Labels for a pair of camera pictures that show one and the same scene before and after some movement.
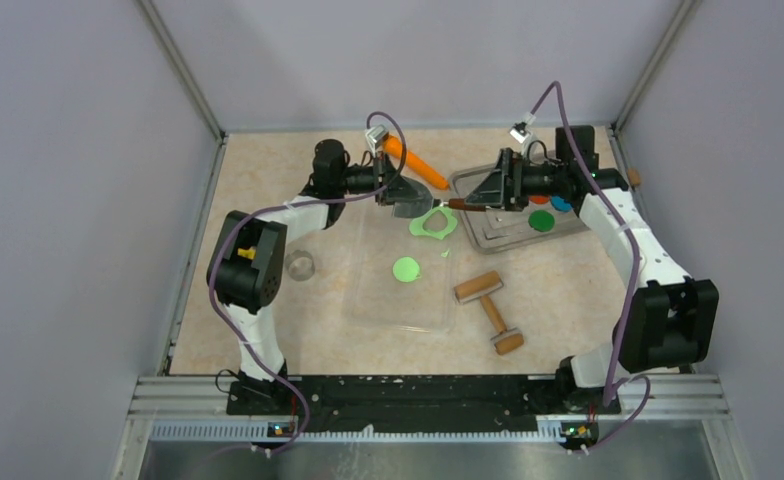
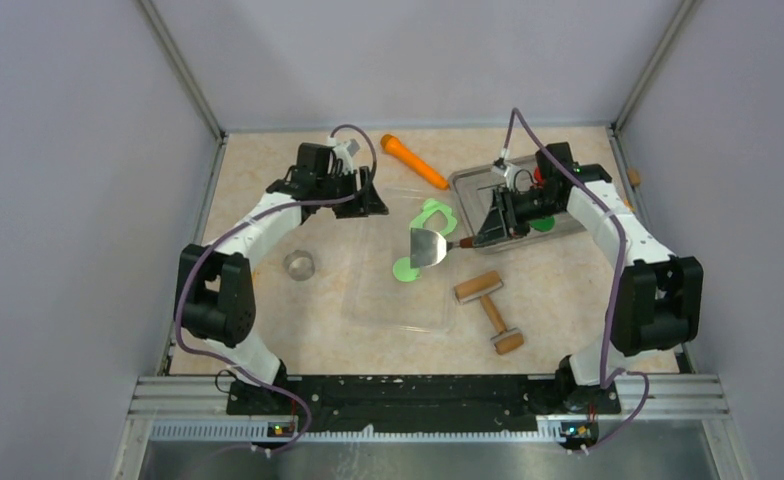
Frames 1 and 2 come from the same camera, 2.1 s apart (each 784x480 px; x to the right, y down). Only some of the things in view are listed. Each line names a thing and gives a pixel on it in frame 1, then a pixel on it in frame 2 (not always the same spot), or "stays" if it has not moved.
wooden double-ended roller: [510, 339] stays
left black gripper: [398, 191] to [366, 203]
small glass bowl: [300, 264] stays
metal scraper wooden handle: [465, 204] to [429, 248]
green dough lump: [417, 225] stays
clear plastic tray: [374, 297] stays
